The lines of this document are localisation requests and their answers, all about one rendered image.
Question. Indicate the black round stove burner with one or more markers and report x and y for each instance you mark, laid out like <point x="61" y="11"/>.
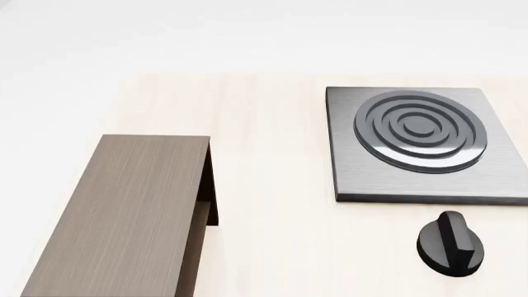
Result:
<point x="418" y="131"/>

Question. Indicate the black stove knob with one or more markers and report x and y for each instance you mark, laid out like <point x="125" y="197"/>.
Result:
<point x="449" y="244"/>

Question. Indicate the brown wooden cabinet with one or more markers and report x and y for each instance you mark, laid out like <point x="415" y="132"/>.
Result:
<point x="123" y="210"/>

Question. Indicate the grey metal stove plate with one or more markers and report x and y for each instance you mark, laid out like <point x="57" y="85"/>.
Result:
<point x="346" y="173"/>

